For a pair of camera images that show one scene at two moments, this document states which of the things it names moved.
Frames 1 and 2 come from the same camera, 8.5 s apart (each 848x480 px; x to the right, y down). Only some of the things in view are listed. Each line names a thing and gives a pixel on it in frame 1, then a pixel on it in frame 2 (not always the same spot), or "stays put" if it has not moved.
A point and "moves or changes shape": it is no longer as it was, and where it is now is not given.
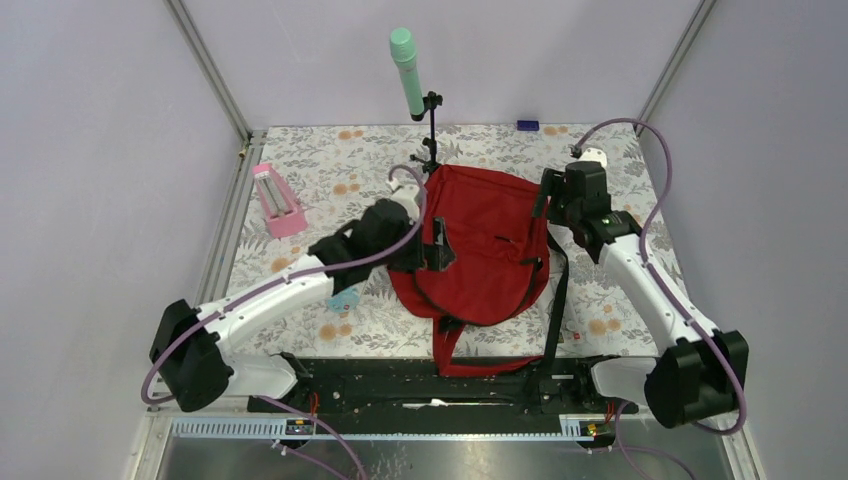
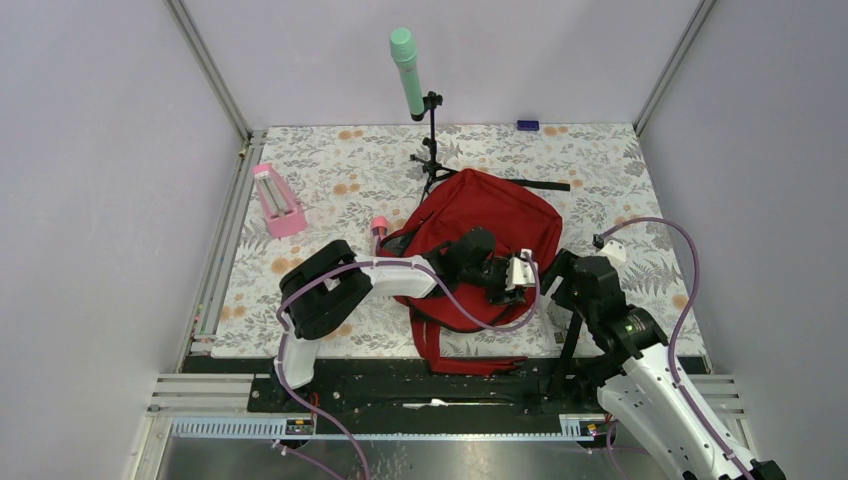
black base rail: x=352 y=388 stays put
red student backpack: x=497 y=232 moves or changes shape
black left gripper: x=435 y=256 -> x=501 y=294
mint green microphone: x=404 y=55 stays put
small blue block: x=527 y=125 stays put
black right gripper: x=553 y=185 -> x=562 y=265
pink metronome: x=284 y=215 stays put
